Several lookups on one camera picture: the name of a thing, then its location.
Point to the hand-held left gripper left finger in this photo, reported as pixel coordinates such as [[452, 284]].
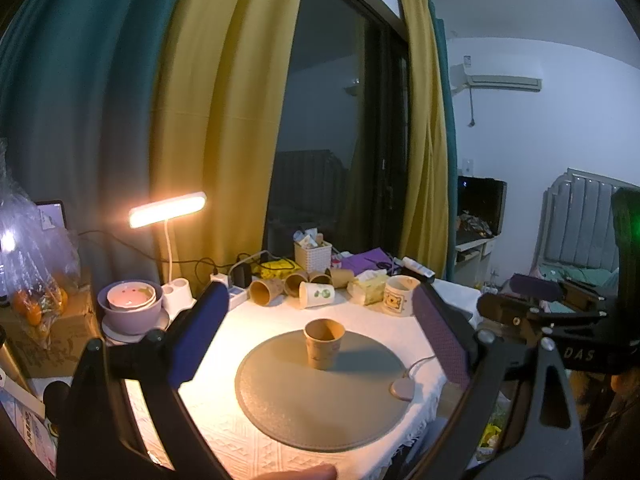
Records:
[[200, 335]]

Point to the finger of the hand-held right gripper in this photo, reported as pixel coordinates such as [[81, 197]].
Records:
[[505, 308], [535, 286]]

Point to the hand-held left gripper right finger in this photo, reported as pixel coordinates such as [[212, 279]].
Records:
[[442, 340]]

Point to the brown paper cup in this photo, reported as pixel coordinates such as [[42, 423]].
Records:
[[325, 345], [341, 277], [267, 291], [320, 277], [296, 283]]

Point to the white paper cup green print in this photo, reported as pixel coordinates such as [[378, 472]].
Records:
[[317, 294]]

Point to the person's left hand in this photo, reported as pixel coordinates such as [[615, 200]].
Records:
[[295, 473]]

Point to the grey plate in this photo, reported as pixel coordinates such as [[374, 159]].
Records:
[[162, 322]]

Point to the white power strip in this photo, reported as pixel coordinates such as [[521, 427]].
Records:
[[231, 292]]

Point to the white mug bear print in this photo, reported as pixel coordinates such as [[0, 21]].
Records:
[[400, 297]]

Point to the white cabinet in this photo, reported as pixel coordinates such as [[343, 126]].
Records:
[[472, 252]]

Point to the purple bowl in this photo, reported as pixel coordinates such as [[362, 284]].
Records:
[[135, 317]]

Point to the black charger plug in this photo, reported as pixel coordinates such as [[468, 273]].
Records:
[[243, 275]]

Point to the grey padded headboard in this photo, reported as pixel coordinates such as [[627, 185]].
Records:
[[575, 220]]

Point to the white woven tablecloth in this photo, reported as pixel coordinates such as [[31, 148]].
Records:
[[220, 410]]

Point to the white tube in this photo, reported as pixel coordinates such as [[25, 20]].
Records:
[[417, 266]]

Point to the pink and white bowl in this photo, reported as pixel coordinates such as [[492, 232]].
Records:
[[130, 297]]

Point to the tissue pack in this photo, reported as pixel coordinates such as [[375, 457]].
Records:
[[369, 286]]

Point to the yellow packet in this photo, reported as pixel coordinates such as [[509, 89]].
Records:
[[275, 267]]

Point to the black monitor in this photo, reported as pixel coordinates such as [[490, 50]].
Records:
[[482, 200]]

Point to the purple cloth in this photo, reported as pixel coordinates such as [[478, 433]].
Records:
[[365, 260]]

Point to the cardboard box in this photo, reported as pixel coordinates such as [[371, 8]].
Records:
[[70, 330]]

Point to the white desk lamp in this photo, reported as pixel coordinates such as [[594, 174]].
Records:
[[167, 209]]

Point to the round grey mat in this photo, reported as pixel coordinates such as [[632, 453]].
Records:
[[310, 405]]

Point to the white woven basket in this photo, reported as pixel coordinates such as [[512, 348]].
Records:
[[313, 257]]

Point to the yellow curtain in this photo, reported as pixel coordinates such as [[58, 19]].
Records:
[[425, 160], [220, 110]]

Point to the teal curtain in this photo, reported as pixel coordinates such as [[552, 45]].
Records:
[[85, 85], [447, 135]]

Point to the clear plastic bag of oranges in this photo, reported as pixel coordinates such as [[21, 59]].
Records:
[[35, 260]]

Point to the tablet screen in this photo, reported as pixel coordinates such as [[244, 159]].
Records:
[[52, 212]]

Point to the white air conditioner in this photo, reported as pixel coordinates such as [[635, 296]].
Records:
[[500, 77]]

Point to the dark sliding window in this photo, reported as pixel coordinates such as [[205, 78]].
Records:
[[330, 110]]

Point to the white wall socket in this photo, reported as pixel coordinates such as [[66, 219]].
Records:
[[467, 166]]

